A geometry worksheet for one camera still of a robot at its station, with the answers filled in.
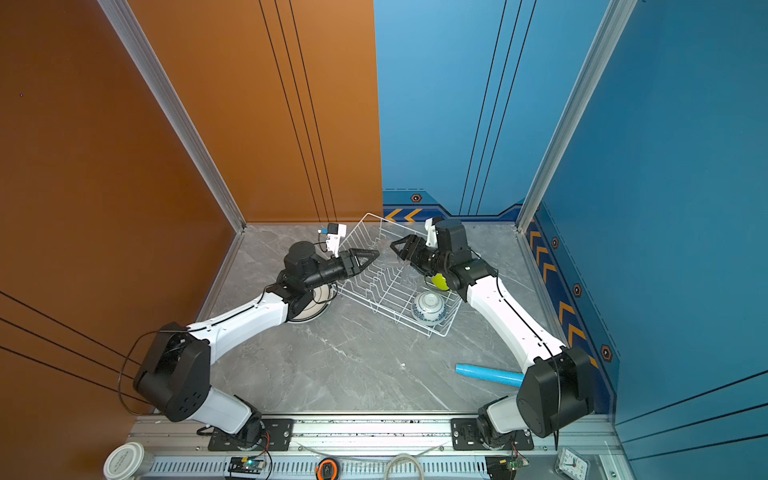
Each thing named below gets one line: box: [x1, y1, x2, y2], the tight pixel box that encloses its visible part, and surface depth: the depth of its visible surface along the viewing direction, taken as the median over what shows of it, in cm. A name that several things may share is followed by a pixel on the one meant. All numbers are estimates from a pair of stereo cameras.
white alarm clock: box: [555, 447, 590, 480], surface depth 69 cm
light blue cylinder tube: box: [455, 364, 525, 388], surface depth 85 cm
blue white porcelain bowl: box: [412, 290, 447, 325], surface depth 91 cm
